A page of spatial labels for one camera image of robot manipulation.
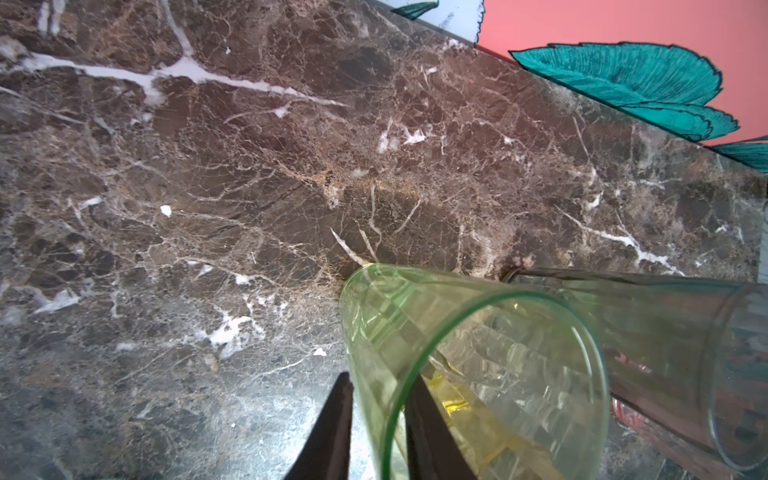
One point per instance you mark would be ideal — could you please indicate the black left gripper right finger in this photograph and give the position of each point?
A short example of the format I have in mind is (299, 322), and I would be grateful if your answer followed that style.
(431, 450)

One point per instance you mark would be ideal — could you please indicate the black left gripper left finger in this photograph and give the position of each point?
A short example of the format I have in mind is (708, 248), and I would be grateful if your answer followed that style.
(326, 452)

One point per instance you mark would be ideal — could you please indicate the green glass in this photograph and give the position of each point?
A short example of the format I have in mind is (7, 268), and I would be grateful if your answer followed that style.
(523, 351)

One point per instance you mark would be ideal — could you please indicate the short yellow glass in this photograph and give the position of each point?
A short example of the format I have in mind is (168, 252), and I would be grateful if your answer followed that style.
(492, 450)

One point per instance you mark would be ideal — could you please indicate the pink clear glass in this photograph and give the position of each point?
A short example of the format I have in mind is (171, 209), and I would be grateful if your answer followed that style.
(700, 463)

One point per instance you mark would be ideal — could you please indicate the dark smoky glass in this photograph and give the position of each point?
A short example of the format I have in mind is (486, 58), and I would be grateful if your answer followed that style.
(688, 353)

